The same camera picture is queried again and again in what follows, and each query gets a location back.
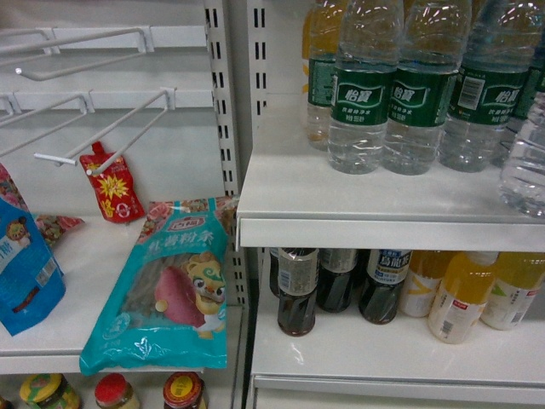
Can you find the clear water bottle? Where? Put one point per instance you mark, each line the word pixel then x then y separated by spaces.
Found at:
pixel 522 177

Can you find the upper white shelf board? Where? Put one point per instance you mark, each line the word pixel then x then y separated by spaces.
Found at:
pixel 345 354

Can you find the slotted white shelf upright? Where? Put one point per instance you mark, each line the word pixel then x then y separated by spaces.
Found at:
pixel 217 37

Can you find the dark tea bottle front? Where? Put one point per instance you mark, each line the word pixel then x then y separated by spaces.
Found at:
pixel 297 285

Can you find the dark tea bottle blue label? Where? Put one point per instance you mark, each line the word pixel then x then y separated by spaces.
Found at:
pixel 385 275

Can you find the teal sweet potato noodle bag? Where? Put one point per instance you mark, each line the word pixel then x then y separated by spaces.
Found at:
pixel 168 307

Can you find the white display hook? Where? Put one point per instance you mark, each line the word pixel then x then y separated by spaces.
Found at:
pixel 163 102

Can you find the red sauce pouch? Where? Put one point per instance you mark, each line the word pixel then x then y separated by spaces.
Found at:
pixel 115 193

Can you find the red lid sauce jar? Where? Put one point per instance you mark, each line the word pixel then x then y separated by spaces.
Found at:
pixel 184 390

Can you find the blue snack bag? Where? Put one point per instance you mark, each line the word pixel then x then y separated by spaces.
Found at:
pixel 32 283

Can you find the yellow lid sauce jar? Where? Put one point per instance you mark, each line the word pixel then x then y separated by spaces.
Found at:
pixel 49 390

